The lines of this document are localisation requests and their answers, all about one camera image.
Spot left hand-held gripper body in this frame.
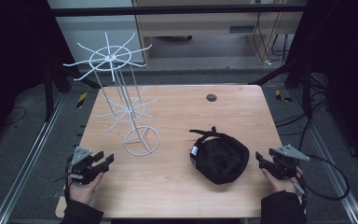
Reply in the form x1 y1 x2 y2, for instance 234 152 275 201
69 146 110 186

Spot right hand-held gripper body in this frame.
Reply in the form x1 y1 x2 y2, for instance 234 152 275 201
268 144 310 181

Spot person's right hand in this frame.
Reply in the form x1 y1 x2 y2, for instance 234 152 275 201
261 167 303 195

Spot person's left hand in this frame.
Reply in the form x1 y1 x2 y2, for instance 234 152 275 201
67 171 105 205

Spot black cap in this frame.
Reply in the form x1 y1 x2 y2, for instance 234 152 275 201
188 125 251 186

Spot yellow black tape strip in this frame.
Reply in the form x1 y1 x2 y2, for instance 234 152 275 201
274 89 294 104
76 91 89 109

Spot black metal stand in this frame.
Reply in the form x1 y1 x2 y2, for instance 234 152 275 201
249 58 314 120
42 60 101 123

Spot dark curtain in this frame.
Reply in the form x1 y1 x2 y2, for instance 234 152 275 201
293 0 358 174
0 0 76 153

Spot white cabinet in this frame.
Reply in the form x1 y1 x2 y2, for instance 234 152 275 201
47 0 145 64

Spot wooden desk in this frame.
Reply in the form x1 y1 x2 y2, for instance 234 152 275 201
132 0 310 65

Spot black horizontal bar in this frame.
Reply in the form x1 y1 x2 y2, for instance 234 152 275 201
47 4 310 18

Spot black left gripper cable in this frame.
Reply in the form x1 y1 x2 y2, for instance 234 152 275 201
62 154 76 203

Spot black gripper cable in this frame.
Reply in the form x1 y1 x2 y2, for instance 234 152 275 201
62 154 76 203
293 154 351 202

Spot black floor cables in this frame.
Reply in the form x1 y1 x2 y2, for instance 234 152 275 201
274 74 335 152

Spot metal floor rail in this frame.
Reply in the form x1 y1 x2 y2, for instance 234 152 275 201
0 92 67 224
291 89 358 224

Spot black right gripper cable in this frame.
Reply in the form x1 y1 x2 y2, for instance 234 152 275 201
293 154 351 202

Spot thin black floor cable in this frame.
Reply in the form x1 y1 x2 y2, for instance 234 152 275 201
0 105 28 129

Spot white wire rack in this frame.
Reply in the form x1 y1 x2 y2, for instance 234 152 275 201
62 31 162 158

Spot hanging black cables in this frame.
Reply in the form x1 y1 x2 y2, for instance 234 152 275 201
252 11 291 67

